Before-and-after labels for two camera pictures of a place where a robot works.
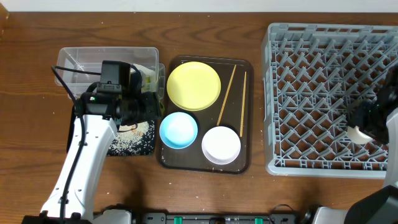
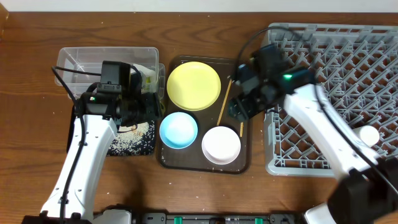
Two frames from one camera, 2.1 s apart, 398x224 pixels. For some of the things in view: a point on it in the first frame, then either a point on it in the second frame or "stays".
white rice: x=137 y=142 stays
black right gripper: x=364 y=115 → x=245 y=106
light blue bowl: x=178 y=130 stays
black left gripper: x=152 y=102 stays
